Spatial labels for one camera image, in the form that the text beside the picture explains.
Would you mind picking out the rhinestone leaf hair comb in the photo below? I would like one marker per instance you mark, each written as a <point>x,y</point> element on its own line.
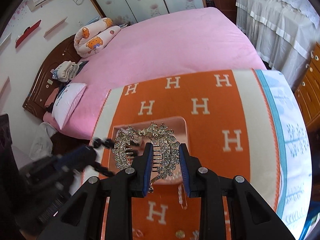
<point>152,151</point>

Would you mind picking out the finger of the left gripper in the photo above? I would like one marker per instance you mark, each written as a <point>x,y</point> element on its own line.
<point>77,160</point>

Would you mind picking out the bear print rolled quilt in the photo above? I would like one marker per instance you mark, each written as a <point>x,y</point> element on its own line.
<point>94,37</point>

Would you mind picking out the white blue patterned sheet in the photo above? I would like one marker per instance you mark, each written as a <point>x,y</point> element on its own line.
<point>294,150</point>

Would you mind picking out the pink jewelry tray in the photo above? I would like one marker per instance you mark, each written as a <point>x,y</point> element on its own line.
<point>176,123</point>

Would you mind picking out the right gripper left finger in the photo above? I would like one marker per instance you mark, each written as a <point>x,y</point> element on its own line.
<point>99,209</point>

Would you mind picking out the folded clothes pile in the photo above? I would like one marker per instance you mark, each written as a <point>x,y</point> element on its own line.
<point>67,71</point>

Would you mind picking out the pink bed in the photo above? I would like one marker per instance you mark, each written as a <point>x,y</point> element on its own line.
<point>190,41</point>

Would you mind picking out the small gold round brooch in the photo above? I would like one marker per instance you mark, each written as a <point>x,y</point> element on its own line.
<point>180,234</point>

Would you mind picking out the white lace covered furniture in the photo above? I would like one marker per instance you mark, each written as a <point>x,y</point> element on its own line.
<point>283,32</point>

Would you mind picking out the orange H-pattern blanket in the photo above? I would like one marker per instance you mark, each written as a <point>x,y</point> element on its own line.
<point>230,130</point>

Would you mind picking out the wooden headboard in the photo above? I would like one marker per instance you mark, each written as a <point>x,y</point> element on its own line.
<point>44,84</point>

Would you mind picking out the small gold hair clip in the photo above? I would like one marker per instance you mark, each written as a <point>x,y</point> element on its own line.
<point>182,197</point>

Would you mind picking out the red wall shelf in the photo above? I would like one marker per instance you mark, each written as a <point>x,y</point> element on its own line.
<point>26,33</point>

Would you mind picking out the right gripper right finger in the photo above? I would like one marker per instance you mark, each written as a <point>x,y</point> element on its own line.
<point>250,215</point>

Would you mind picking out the white pillow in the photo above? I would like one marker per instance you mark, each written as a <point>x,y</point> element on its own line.
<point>66,103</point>

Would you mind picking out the wooden dresser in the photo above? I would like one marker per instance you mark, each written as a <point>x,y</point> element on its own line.
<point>308,92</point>

